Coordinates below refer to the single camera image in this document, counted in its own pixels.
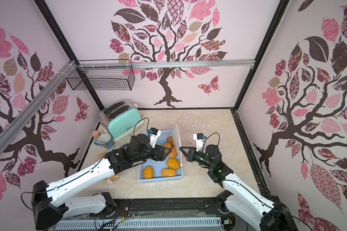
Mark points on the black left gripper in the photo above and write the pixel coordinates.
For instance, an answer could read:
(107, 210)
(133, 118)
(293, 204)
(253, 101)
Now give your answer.
(162, 156)

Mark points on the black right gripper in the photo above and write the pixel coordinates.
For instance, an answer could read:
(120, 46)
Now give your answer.
(192, 155)

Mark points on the reddish orange potato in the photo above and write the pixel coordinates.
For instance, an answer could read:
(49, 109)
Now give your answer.
(167, 145)

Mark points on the clear blue zipper bag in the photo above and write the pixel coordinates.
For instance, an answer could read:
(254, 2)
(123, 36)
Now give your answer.
(112, 179)

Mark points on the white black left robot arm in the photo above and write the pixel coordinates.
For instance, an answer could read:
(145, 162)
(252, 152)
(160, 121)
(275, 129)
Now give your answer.
(52, 202)

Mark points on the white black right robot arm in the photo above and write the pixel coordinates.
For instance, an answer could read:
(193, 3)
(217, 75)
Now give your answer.
(238, 198)

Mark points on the reddish potato lower centre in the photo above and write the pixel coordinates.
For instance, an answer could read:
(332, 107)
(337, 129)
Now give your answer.
(173, 153)

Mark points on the brown potato right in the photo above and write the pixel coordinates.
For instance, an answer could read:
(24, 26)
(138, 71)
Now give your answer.
(170, 141)

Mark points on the orange potato left lower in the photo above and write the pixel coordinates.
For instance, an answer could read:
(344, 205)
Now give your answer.
(173, 164)

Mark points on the orange potato lower right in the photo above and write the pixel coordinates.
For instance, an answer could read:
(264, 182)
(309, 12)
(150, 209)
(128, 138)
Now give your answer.
(148, 172)

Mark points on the mint green silver toaster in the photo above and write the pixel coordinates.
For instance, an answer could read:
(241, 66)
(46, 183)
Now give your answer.
(120, 119)

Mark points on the white blue ceramic mug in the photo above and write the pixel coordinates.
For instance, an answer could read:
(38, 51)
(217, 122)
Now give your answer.
(104, 140)

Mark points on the small pink cup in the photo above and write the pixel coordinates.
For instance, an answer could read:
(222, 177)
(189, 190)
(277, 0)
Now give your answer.
(96, 135)

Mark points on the black base frame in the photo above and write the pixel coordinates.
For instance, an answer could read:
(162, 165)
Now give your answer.
(171, 208)

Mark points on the white slotted cable duct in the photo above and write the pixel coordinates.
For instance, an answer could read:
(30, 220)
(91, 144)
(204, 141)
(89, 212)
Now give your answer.
(144, 224)

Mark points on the aluminium rail back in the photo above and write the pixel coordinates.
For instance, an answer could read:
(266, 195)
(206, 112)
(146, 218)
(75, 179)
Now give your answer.
(139, 65)

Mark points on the aluminium rail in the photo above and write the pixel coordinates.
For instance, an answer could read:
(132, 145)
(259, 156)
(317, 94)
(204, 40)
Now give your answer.
(139, 65)
(25, 115)

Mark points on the black wire wall basket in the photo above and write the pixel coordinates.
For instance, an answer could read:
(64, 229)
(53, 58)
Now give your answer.
(103, 75)

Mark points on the aluminium rail left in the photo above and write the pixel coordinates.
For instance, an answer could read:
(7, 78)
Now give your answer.
(25, 115)

